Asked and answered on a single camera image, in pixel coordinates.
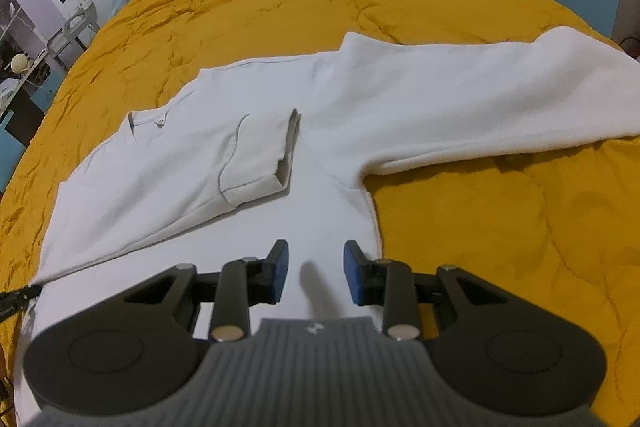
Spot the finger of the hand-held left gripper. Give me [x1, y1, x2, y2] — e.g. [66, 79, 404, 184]
[0, 284, 42, 321]

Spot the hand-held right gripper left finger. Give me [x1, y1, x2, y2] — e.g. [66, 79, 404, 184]
[120, 239, 290, 342]

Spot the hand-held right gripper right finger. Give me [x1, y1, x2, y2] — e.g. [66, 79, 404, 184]
[342, 240, 506, 342]

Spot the white sweater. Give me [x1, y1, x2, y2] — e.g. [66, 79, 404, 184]
[14, 28, 640, 427]

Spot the white shelf unit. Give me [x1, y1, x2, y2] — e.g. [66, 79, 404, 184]
[0, 0, 67, 145]

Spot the grey plastic stool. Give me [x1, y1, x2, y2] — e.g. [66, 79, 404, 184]
[47, 1, 102, 68]

